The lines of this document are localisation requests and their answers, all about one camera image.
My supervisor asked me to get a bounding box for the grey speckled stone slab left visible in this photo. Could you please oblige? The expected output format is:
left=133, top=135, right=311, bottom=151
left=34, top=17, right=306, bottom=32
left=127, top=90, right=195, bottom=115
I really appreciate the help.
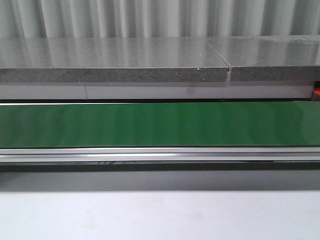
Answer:
left=0, top=37, right=229, bottom=83

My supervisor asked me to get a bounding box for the grey speckled stone slab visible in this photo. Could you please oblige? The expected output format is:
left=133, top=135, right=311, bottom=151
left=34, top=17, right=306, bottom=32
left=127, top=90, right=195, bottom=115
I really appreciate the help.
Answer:
left=206, top=35, right=320, bottom=83
left=0, top=37, right=229, bottom=83

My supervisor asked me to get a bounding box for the green conveyor belt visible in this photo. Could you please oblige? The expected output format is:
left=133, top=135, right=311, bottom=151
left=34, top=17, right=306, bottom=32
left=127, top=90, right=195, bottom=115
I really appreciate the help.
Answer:
left=0, top=101, right=320, bottom=148

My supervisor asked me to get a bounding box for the grey speckled stone slab right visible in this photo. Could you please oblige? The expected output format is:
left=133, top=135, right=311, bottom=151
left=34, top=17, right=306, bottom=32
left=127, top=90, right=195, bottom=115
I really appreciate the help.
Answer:
left=206, top=35, right=320, bottom=83

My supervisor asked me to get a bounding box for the white cabinet panel under slab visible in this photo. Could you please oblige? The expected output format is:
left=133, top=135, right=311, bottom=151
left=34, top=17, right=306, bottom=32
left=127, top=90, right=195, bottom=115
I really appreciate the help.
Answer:
left=0, top=81, right=315, bottom=101

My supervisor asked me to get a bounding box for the white pleated curtain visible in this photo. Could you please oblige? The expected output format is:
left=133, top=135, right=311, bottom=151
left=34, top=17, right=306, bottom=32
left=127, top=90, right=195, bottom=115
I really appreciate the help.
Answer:
left=0, top=0, right=320, bottom=38

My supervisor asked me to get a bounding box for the aluminium conveyor frame rail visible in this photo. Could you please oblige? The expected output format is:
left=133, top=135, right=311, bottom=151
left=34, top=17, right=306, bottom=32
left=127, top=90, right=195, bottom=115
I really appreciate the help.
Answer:
left=0, top=146, right=320, bottom=172

